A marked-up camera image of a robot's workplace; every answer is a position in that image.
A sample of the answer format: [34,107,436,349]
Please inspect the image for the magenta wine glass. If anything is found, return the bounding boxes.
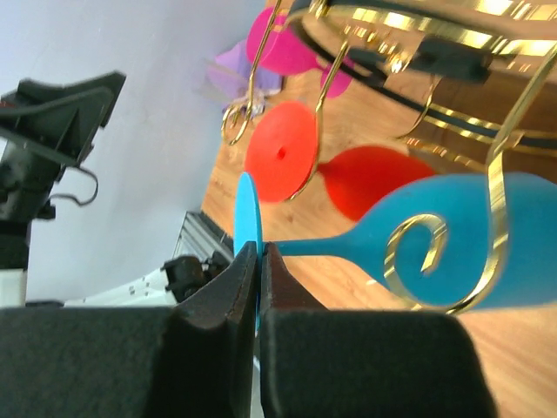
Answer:
[246,7,331,87]

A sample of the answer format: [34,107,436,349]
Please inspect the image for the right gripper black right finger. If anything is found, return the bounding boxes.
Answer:
[259,244,496,417]

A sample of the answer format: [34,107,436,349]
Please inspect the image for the purple cloth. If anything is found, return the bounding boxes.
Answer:
[196,39,283,117]

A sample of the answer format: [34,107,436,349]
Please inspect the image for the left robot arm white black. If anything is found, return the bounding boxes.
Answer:
[1,71,126,307]

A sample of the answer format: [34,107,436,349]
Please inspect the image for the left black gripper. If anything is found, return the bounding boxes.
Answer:
[1,71,126,166]

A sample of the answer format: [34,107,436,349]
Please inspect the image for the gold wire wine glass rack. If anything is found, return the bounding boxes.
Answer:
[219,0,557,315]

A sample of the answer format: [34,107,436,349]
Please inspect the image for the cyan wine glass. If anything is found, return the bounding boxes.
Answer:
[233,172,557,375]

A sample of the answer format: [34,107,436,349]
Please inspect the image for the red wine glass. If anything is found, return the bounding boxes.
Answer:
[245,101,436,221]

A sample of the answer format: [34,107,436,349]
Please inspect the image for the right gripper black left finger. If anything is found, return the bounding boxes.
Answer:
[1,243,258,417]

